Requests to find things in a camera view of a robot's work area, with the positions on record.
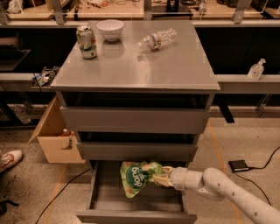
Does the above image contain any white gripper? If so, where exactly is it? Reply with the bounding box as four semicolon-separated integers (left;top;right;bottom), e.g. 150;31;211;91
153;166;203;191

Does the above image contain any green rice chip bag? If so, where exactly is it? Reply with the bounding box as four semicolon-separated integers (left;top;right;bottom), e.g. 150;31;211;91
120;161;164;199

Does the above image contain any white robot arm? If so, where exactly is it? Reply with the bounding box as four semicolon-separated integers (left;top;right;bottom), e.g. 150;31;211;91
153;166;280;224

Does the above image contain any grey bottom drawer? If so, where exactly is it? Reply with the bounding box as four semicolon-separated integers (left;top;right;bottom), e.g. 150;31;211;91
76;160;197;224

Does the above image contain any grey drawer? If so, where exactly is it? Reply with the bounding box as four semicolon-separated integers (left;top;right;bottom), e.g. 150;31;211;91
77;142;197;162
60;107;209;134
76;160;197;224

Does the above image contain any grey middle drawer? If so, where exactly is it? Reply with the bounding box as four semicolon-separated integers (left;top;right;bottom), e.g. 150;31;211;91
77;142;197;162

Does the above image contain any grey drawer cabinet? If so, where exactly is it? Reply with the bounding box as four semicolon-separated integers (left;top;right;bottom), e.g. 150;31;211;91
51;19;221;176

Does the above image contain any grey top drawer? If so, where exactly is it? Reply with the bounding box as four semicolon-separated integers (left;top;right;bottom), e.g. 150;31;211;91
60;107;209;134

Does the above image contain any black foot pedal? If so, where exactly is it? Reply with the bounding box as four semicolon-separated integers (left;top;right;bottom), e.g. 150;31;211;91
228;160;249;172

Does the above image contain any orange bottle in box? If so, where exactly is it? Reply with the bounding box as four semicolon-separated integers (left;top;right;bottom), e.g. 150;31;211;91
61;129;74;137

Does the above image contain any open cardboard box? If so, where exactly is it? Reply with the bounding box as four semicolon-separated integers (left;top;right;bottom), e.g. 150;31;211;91
28;96;85;164

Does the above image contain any clear plastic water bottle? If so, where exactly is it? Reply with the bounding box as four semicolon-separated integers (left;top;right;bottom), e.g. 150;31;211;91
137;28;177;53

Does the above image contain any grey metal shelf rack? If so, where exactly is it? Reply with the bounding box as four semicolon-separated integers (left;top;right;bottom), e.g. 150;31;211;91
0;0;280;126

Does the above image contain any white ceramic bowl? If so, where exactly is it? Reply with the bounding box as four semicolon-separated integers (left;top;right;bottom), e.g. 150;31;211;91
96;19;124;41

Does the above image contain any white red sneaker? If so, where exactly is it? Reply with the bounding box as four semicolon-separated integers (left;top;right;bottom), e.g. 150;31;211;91
0;150;24;172

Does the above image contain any green soda can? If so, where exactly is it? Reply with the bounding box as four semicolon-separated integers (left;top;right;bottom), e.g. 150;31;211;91
76;25;97;59

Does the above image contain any black floor cable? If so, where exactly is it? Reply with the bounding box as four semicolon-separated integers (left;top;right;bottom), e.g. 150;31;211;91
35;168;91;224

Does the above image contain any black pedal cable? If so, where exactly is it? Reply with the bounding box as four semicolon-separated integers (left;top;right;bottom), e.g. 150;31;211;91
233;146;280;207

